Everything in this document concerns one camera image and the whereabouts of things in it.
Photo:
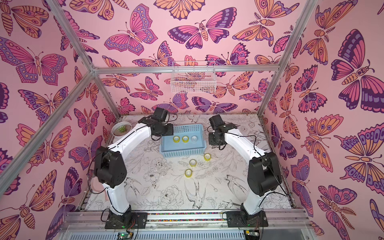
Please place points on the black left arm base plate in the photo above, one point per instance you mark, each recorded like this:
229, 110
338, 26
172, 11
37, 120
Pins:
132, 221

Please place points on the white wire wall basket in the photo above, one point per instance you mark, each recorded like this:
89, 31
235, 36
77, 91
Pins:
194, 77

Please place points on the yellow tape roll bottom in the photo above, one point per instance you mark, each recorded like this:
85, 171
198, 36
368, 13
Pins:
188, 173

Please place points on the light blue perforated storage basket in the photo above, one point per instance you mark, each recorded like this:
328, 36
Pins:
169, 149

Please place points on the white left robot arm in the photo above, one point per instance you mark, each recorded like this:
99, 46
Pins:
110, 168

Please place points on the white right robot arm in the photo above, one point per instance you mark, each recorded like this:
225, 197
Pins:
264, 174

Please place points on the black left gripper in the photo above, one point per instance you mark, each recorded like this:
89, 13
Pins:
170, 132

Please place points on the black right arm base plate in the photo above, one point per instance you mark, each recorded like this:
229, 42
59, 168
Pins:
241, 219

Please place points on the pink plush toy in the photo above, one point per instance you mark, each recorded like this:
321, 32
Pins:
95, 186

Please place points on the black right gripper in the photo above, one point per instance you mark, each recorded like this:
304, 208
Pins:
216, 139

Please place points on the white transparent tape roll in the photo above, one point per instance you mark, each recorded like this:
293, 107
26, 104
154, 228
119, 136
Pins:
194, 139

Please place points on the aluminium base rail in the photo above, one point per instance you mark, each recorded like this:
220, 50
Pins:
282, 224

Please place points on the white bowl with green plant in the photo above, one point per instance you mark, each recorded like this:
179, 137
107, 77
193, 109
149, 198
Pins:
120, 129

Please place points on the yellow tape roll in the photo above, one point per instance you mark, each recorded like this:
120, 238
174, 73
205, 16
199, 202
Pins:
207, 157
193, 163
188, 173
176, 139
185, 139

